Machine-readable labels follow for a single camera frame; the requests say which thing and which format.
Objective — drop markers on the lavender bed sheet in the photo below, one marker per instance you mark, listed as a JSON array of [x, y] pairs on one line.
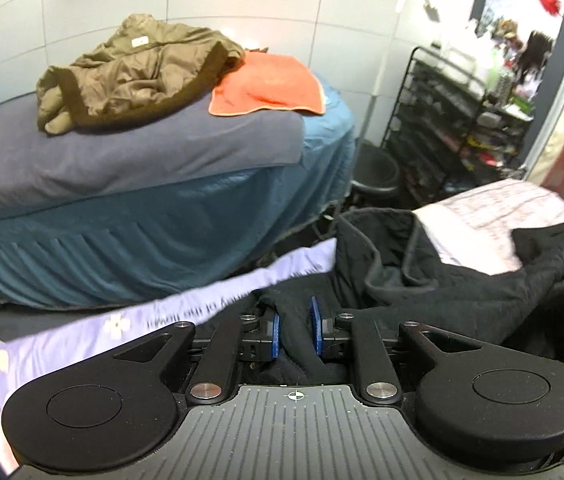
[[25, 359]]

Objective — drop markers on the olive brown jacket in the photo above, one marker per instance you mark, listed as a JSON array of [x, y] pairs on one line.
[[147, 70]]

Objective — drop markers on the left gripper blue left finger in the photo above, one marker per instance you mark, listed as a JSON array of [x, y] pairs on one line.
[[271, 335]]

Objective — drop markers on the black round bin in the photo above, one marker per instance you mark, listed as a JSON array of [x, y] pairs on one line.
[[377, 174]]

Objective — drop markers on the white floor lamp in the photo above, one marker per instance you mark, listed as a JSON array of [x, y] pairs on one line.
[[415, 21]]

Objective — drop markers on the black wire shelf rack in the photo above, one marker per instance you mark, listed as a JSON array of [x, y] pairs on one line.
[[446, 133]]

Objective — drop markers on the grey blanket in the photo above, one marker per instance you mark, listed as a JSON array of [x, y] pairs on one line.
[[37, 170]]

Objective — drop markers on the pink fleece blanket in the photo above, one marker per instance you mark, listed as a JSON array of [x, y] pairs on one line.
[[473, 229]]

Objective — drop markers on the teal bed cover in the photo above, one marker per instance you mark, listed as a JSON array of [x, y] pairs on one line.
[[134, 246]]

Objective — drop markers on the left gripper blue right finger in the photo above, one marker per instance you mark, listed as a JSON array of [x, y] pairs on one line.
[[322, 326]]

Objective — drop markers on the black quilted jacket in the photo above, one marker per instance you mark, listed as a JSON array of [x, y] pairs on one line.
[[388, 271]]

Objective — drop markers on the orange towel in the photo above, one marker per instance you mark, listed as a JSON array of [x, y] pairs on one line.
[[268, 82]]

